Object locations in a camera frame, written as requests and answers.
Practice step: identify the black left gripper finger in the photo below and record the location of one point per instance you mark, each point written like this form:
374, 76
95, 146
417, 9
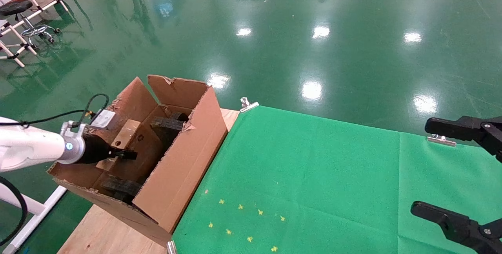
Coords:
123, 154

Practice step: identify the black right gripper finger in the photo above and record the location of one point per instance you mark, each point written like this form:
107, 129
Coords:
459, 226
462, 126

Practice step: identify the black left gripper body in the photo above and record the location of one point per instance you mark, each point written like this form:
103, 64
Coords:
94, 150

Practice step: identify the taped cardboard box with hole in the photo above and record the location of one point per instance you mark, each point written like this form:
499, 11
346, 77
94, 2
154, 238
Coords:
125, 136

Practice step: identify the large open cardboard carton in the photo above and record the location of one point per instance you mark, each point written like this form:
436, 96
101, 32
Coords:
184, 167

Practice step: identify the white pipe stand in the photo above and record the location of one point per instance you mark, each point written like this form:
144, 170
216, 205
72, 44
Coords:
23, 202

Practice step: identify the green table cloth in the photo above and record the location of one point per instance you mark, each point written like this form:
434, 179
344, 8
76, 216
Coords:
333, 187

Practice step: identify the black swivel stool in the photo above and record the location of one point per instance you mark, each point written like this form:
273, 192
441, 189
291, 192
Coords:
15, 7

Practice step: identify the silver camera mount bracket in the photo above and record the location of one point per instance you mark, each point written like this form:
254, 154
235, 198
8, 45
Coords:
74, 128

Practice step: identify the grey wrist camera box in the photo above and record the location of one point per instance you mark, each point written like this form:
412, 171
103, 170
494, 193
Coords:
102, 119

